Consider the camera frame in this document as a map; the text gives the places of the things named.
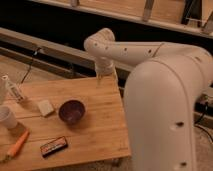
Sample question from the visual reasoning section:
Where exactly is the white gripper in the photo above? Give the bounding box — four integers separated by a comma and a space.
95, 58, 118, 85

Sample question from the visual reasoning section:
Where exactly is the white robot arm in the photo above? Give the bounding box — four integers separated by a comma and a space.
84, 28, 213, 171

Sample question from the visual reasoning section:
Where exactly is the dark purple bowl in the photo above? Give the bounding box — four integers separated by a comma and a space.
58, 100, 86, 125

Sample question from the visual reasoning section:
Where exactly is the white sponge block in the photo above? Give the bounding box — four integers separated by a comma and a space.
37, 100, 54, 117

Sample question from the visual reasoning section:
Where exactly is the orange carrot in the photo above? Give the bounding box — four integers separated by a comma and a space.
0, 130, 30, 164

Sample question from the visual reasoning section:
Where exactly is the white paper cup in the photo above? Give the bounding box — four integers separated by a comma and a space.
0, 106, 18, 129

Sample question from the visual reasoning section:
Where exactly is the black cable on left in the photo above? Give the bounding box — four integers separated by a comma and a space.
20, 46, 44, 84

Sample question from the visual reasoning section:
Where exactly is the black cable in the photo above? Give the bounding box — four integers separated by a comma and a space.
194, 99, 213, 144
20, 46, 44, 84

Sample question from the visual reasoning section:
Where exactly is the black cable on right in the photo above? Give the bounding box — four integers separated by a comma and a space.
194, 99, 213, 144

